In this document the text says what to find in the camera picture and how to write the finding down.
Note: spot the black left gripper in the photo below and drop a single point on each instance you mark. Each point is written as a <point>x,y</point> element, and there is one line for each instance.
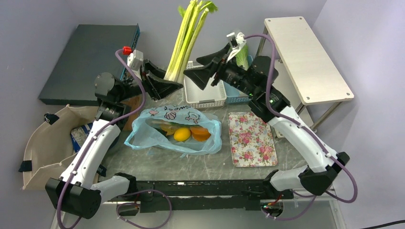
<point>157,88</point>

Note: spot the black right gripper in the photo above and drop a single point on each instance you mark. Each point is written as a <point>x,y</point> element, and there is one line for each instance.
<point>214,64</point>

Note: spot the green napa cabbage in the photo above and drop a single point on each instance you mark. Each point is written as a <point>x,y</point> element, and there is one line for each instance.
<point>241,58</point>

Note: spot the green celery stalks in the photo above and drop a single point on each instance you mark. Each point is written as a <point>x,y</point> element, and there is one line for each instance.
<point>193,20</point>

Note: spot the light blue printed grocery bag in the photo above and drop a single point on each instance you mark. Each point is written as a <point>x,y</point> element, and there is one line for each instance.
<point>146,131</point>

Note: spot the beige canvas tote bag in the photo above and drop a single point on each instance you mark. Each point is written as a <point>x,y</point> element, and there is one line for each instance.
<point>50,150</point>

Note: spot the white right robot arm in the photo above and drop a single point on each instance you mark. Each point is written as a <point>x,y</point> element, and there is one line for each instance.
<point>323,163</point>

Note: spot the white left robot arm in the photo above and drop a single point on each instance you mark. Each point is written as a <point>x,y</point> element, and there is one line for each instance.
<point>74,191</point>

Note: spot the white perforated plastic basket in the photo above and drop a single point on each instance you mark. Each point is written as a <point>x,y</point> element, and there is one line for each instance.
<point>211,96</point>

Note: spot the wooden board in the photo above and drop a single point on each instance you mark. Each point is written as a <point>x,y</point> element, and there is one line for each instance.
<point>133,103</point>

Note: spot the blue perforated plastic basket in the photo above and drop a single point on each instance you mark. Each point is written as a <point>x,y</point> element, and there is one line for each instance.
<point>234,96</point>

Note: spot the brown potato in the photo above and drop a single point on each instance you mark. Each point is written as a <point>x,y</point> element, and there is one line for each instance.
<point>168,129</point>

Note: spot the yellow lemon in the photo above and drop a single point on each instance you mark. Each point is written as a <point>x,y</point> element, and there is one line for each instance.
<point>182,134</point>

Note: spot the dark grey flat equipment box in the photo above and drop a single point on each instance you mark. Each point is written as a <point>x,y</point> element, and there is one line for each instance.
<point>90,51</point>

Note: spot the orange pumpkin slice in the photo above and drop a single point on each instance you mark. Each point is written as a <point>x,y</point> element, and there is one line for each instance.
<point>199,133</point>

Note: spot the floral pattern tray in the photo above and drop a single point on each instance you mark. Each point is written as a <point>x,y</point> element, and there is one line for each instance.
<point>251,140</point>

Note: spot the white two-tier metal shelf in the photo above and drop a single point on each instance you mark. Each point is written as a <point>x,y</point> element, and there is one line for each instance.
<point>313,74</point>

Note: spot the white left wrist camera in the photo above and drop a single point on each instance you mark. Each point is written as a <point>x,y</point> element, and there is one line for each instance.
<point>134,58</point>

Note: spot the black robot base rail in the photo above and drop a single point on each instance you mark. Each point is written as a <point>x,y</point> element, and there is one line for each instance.
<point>247,194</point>

